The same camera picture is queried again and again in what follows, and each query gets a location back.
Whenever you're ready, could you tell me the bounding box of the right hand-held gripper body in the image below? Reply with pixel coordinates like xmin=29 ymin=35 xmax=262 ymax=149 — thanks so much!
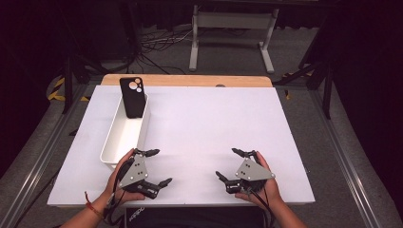
xmin=225 ymin=150 xmax=277 ymax=195

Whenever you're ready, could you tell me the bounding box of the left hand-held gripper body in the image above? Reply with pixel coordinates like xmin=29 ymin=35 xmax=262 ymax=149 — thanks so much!
xmin=117 ymin=148 xmax=163 ymax=200

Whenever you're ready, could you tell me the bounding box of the white plastic bin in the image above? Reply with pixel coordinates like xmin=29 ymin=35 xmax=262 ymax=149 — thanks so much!
xmin=100 ymin=91 xmax=151 ymax=172

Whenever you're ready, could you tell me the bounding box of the black phone case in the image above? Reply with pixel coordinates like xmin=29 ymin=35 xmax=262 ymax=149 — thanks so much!
xmin=119 ymin=76 xmax=147 ymax=120

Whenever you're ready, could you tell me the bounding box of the person's right hand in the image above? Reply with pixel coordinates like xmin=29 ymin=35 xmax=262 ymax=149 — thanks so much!
xmin=235 ymin=150 xmax=283 ymax=210

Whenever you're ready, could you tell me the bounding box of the person's left hand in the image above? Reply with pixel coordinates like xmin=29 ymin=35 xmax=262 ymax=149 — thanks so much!
xmin=104 ymin=148 xmax=146 ymax=205

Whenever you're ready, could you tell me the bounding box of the white table board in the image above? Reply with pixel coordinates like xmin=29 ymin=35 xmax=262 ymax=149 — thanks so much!
xmin=47 ymin=85 xmax=317 ymax=207

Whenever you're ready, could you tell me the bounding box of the black garment with white print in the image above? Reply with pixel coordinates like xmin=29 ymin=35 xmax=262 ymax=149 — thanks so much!
xmin=125 ymin=206 xmax=265 ymax=228

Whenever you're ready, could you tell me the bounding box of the yellow black floor tape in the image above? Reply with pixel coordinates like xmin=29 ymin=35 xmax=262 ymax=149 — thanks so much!
xmin=47 ymin=77 xmax=91 ymax=103
xmin=282 ymin=72 xmax=315 ymax=101

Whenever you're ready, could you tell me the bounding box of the wooden table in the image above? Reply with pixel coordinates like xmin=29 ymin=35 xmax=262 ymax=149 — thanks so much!
xmin=100 ymin=73 xmax=274 ymax=88

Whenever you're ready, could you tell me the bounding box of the black metal stand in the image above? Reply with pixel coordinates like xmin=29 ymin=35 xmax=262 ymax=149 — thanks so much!
xmin=272 ymin=12 xmax=336 ymax=121

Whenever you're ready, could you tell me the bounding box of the black tripod stand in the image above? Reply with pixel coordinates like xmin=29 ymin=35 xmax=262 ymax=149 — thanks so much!
xmin=61 ymin=0 xmax=141 ymax=115

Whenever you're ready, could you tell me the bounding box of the white metal stand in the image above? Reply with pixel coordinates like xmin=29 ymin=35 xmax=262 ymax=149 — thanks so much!
xmin=188 ymin=4 xmax=279 ymax=74

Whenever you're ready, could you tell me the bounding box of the right hand-held gripper cable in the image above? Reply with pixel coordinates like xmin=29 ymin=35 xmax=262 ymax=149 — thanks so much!
xmin=249 ymin=186 xmax=278 ymax=228

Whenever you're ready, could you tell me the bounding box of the hand-held gripper cable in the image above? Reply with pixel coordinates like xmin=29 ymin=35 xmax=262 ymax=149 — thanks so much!
xmin=104 ymin=158 xmax=136 ymax=227
xmin=249 ymin=186 xmax=278 ymax=228

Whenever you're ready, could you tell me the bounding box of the left hand-held gripper cable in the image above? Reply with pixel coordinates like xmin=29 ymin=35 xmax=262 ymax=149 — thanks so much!
xmin=104 ymin=158 xmax=136 ymax=227

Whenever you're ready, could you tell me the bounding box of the red string bracelet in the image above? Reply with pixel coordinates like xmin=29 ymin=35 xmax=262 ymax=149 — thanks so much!
xmin=84 ymin=190 xmax=106 ymax=220

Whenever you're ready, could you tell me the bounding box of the grey metal floor rail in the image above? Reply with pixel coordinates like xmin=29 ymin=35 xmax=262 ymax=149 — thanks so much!
xmin=0 ymin=84 xmax=96 ymax=228
xmin=308 ymin=89 xmax=381 ymax=228

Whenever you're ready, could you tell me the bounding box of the bundle of floor cables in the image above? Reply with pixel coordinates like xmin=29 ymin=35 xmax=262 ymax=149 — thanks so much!
xmin=136 ymin=25 xmax=194 ymax=75

